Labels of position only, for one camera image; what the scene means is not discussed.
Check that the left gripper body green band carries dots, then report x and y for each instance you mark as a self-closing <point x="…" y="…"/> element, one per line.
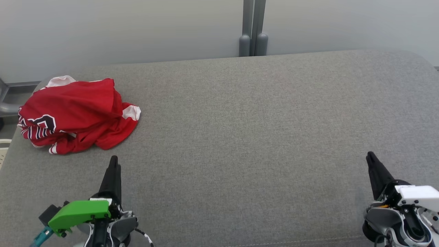
<point x="85" y="211"/>

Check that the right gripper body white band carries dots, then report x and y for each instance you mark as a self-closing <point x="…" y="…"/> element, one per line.
<point x="418" y="193"/>

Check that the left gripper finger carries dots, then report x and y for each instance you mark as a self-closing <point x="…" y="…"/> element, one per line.
<point x="119" y="185"/>
<point x="110" y="178"/>

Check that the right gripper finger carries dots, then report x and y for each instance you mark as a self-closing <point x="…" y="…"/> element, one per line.
<point x="374" y="175"/>
<point x="384" y="176"/>

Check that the red shorts with white stripe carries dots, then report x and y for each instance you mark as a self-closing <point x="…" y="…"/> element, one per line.
<point x="85" y="103"/>

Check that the red basketball jersey number 23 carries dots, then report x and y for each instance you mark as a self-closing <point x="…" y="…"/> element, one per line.
<point x="37" y="127"/>

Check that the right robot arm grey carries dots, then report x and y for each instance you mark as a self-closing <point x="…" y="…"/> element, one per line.
<point x="384" y="216"/>

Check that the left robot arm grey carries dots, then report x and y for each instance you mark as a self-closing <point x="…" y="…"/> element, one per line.
<point x="120" y="228"/>

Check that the cream perforated laundry basket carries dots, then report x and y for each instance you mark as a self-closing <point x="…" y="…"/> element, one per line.
<point x="3" y="151"/>

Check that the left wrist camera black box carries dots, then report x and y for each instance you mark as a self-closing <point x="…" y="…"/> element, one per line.
<point x="48" y="212"/>

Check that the grey metal tube frame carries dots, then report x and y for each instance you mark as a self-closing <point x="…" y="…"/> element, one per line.
<point x="7" y="108"/>

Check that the grey partition post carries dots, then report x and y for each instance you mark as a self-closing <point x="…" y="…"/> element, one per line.
<point x="262" y="44"/>
<point x="245" y="44"/>

